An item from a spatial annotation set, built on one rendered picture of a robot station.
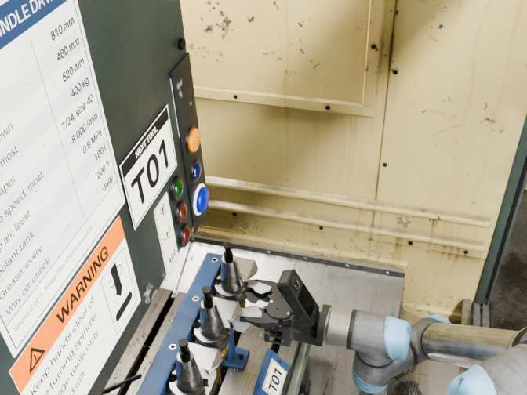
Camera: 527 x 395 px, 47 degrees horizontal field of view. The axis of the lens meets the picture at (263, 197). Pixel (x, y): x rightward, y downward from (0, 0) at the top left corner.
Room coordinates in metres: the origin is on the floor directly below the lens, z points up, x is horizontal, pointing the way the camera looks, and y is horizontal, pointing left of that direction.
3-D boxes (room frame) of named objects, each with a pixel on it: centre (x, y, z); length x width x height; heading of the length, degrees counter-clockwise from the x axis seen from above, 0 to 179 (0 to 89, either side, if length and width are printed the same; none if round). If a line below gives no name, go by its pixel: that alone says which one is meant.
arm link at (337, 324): (0.73, -0.13, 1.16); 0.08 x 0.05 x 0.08; 162
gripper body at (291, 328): (0.75, -0.05, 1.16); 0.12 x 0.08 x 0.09; 72
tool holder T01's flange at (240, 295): (0.79, 0.07, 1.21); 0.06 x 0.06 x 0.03
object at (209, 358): (0.63, 0.12, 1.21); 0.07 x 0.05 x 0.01; 72
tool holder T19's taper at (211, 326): (0.68, 0.10, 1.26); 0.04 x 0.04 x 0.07
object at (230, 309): (0.74, 0.09, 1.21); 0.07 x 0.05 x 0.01; 72
